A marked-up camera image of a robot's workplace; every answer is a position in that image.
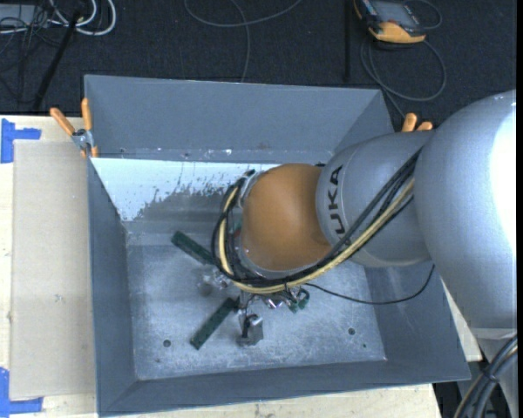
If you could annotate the pale wood flat board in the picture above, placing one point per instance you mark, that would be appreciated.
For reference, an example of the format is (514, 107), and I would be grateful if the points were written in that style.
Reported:
(48, 251)

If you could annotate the dark green flat block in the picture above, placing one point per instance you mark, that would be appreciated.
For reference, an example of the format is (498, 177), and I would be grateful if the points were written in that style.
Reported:
(192, 246)
(211, 325)

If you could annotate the grey metal bin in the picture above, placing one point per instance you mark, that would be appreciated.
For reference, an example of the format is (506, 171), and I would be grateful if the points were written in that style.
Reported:
(165, 303)

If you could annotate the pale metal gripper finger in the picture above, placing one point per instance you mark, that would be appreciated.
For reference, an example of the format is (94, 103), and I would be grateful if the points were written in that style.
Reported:
(250, 329)
(213, 282)

